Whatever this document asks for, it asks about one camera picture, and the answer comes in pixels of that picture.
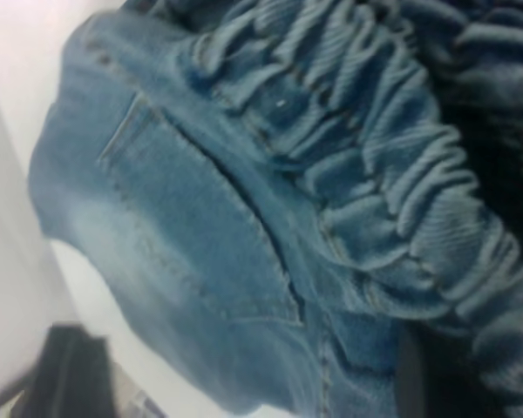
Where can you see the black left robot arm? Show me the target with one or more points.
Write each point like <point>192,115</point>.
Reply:
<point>78,374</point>

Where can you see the blue denim pants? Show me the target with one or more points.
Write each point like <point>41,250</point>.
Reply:
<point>200,217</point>

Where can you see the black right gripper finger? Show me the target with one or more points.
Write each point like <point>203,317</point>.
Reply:
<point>409,383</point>

